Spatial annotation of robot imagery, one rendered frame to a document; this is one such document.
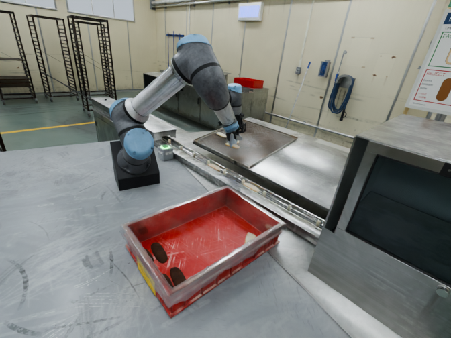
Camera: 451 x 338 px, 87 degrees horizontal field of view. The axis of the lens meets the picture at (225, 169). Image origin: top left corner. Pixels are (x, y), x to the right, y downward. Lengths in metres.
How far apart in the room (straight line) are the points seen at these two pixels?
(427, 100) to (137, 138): 1.44
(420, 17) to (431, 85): 3.11
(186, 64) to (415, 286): 0.90
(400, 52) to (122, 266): 4.48
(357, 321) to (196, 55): 0.93
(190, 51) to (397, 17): 4.11
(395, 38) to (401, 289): 4.19
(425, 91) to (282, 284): 1.23
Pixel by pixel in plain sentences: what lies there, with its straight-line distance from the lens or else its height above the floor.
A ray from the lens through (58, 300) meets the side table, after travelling 0.86.
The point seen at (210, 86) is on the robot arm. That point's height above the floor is 1.35.
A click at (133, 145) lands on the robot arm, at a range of 1.02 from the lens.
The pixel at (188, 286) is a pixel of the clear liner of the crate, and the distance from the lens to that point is 0.68.
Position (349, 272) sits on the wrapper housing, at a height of 0.92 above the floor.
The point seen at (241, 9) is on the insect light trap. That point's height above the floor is 2.29.
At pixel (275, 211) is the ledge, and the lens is 1.06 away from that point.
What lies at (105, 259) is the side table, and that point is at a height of 0.82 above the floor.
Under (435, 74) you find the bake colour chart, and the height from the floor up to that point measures 1.45.
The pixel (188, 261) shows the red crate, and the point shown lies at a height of 0.82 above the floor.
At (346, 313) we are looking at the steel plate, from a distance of 0.87.
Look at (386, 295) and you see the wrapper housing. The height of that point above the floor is 0.92.
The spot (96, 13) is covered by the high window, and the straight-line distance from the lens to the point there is 8.45.
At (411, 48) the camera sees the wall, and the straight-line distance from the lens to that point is 4.65.
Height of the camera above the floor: 1.46
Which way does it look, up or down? 26 degrees down
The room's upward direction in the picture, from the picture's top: 6 degrees clockwise
